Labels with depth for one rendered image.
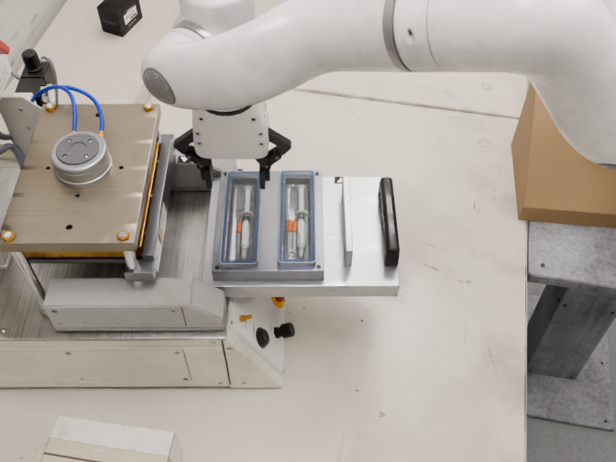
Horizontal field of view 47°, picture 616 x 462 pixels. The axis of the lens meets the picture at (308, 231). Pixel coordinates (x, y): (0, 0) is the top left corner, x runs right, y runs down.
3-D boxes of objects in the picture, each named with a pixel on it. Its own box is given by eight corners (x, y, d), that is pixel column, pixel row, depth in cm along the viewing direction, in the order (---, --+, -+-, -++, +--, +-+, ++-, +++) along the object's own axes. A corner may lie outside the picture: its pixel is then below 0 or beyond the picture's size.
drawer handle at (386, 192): (384, 266, 108) (387, 250, 104) (378, 192, 117) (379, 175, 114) (398, 266, 108) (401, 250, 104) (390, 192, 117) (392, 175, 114)
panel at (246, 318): (283, 377, 120) (227, 325, 106) (285, 236, 138) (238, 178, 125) (293, 375, 119) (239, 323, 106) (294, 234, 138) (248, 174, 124)
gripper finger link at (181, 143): (222, 116, 95) (234, 146, 99) (167, 125, 96) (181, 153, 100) (221, 123, 94) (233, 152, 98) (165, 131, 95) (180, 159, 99)
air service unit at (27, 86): (29, 159, 121) (0, 92, 109) (49, 102, 130) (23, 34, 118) (60, 159, 121) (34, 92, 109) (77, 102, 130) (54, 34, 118)
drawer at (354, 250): (203, 300, 108) (197, 270, 102) (214, 192, 122) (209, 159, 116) (397, 299, 108) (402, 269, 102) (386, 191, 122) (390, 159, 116)
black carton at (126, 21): (102, 31, 172) (95, 6, 167) (123, 11, 177) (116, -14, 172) (123, 38, 171) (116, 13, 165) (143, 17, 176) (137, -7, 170)
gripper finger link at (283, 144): (295, 126, 96) (288, 154, 100) (238, 116, 95) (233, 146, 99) (295, 132, 95) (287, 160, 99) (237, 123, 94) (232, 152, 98)
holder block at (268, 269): (213, 280, 106) (211, 270, 104) (222, 181, 118) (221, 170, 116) (324, 280, 106) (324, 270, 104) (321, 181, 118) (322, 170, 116)
